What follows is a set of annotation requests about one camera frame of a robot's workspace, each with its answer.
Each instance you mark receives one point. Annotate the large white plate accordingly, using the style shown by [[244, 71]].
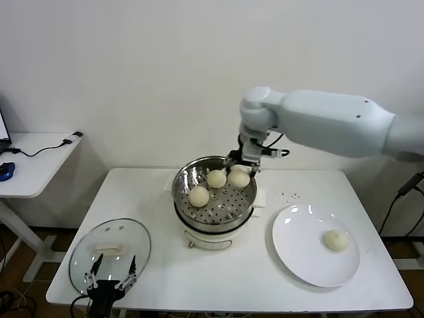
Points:
[[298, 245]]

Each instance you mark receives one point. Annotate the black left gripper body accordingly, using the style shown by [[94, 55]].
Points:
[[102, 295]]

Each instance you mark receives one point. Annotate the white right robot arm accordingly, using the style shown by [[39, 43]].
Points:
[[331, 122]]

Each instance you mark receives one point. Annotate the perforated steel steamer basket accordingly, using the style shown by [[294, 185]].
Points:
[[228, 205]]

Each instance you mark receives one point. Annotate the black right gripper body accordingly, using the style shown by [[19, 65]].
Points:
[[236, 156]]

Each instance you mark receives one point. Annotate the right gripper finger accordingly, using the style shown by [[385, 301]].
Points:
[[228, 164], [255, 169]]

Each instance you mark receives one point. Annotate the black laptop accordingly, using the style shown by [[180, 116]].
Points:
[[3, 142]]

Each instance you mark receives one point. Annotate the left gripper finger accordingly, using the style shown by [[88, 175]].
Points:
[[98, 263], [133, 265]]

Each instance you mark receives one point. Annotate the small silver usb adapter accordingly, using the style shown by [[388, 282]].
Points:
[[73, 136]]

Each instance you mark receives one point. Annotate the white steamed baozi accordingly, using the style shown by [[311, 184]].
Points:
[[198, 196], [335, 240], [216, 179], [238, 178]]

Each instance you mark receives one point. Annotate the blue computer mouse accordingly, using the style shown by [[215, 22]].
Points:
[[6, 171]]

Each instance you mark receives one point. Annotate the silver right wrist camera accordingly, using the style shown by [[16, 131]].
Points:
[[250, 152]]

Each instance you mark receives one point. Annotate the white side desk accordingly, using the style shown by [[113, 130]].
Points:
[[33, 165]]

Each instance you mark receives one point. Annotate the round glass pot lid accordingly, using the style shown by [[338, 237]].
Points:
[[109, 248]]

